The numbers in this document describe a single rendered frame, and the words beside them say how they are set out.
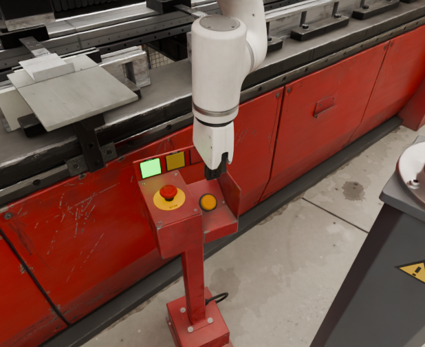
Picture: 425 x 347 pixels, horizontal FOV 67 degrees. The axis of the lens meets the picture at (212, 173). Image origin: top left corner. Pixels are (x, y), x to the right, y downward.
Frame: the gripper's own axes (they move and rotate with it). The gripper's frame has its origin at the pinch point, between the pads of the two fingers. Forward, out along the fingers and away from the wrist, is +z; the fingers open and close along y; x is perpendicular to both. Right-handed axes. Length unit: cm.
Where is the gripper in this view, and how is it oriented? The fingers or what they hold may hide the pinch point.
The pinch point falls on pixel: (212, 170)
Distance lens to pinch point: 71.0
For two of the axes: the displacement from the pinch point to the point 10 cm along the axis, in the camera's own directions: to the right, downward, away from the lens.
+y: 4.2, 6.7, -6.1
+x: 9.1, -2.8, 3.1
